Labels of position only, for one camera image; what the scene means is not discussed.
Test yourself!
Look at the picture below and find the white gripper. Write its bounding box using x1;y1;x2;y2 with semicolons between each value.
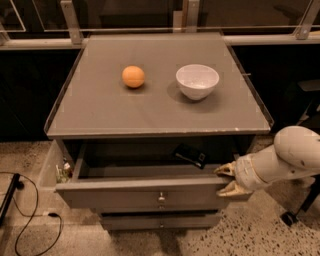
213;154;268;197

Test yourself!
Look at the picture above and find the grey top drawer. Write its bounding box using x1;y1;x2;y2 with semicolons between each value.
56;143;248;212

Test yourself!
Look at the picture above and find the grey drawer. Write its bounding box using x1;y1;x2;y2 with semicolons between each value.
56;143;248;212
100;210;221;231

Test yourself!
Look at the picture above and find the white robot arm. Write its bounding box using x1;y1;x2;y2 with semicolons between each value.
214;126;320;197

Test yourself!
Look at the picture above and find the grey bottom drawer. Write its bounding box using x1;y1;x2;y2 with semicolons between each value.
100;210;221;231

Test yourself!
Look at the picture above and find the grey drawer cabinet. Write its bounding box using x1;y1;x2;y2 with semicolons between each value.
43;31;275;232

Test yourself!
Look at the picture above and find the black snack bar wrapper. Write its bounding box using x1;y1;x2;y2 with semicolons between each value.
173;144;208;169

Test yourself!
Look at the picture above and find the black office chair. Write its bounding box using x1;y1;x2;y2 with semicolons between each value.
279;79;320;228

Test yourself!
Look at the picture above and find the white bowl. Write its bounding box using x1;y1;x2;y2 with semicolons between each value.
176;64;220;101

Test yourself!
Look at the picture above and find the orange fruit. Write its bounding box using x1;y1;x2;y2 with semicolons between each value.
122;66;145;88

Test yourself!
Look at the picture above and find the clear plastic storage bin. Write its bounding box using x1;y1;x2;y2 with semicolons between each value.
37;139;83;195

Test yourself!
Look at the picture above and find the black floor stand base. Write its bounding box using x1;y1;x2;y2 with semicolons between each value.
0;173;20;226

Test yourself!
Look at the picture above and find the metal railing with glass panels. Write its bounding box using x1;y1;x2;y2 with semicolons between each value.
0;0;320;50

